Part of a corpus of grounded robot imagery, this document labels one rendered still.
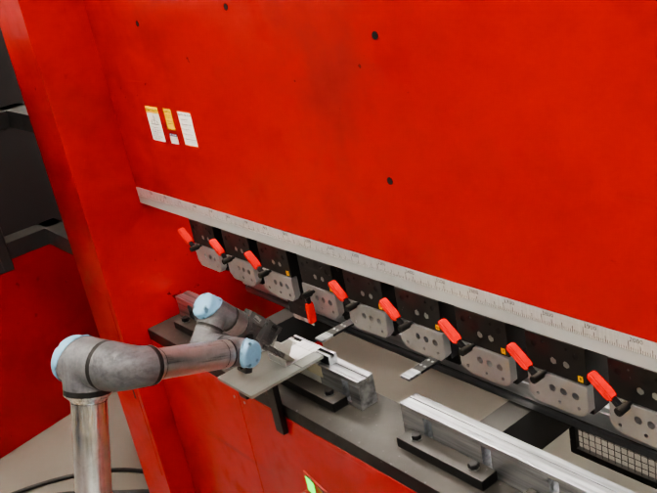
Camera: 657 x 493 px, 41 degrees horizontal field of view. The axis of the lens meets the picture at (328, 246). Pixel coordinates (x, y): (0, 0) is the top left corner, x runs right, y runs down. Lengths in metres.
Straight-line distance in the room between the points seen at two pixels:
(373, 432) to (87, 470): 0.77
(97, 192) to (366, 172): 1.34
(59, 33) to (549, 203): 1.88
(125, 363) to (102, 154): 1.26
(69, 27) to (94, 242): 0.73
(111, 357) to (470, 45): 1.03
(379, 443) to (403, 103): 0.96
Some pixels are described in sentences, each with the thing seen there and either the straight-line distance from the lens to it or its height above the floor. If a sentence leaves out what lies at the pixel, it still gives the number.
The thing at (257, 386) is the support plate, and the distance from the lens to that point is 2.53.
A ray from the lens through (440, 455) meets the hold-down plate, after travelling 2.28.
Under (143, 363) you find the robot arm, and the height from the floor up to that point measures 1.35.
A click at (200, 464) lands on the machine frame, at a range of 3.52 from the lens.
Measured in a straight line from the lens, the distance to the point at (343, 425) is 2.51.
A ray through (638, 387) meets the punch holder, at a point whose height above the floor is 1.29.
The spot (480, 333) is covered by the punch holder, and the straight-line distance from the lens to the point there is 1.98.
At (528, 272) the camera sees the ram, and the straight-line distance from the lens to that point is 1.80.
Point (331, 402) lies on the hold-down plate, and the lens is 2.56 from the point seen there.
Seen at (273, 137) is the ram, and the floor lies 1.68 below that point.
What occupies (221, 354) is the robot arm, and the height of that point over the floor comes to 1.24.
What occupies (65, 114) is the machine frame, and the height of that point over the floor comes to 1.72.
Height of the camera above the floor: 2.26
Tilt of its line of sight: 22 degrees down
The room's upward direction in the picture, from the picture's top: 11 degrees counter-clockwise
